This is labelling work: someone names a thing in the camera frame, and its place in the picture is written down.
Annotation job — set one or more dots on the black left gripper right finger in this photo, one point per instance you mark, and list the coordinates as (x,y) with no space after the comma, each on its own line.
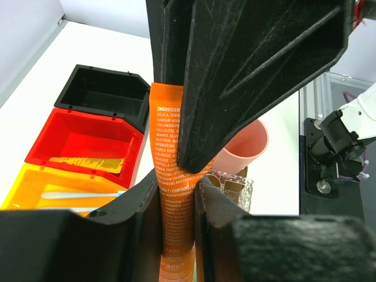
(232,245)

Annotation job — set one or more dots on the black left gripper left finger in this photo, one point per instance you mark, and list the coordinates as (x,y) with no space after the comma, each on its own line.
(120,241)

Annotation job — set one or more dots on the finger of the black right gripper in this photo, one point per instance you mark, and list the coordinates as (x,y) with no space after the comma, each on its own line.
(169,28)
(244,57)

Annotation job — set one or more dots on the clear textured glass holder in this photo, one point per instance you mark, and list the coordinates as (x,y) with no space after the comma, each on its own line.
(237,188)

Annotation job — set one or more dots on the orange toothpaste tube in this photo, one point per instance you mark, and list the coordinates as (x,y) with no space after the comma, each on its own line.
(176,187)

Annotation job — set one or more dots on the yellow toothpaste tube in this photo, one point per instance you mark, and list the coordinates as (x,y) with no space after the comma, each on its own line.
(106,165)

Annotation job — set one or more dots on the pink cup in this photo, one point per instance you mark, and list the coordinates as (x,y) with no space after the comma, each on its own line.
(247,145)

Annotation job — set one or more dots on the brown oval wooden tray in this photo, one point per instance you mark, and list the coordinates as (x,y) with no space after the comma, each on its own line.
(244,172)

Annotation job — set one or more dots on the red toothpaste bin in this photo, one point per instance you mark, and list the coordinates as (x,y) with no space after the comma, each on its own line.
(69,133)

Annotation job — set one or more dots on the black bin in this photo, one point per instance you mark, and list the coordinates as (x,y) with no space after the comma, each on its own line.
(106,92)

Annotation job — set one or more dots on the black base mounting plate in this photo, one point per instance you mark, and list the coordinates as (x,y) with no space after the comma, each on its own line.
(322,192)

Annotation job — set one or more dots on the yellow bin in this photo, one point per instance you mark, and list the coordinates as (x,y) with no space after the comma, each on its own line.
(33,180)

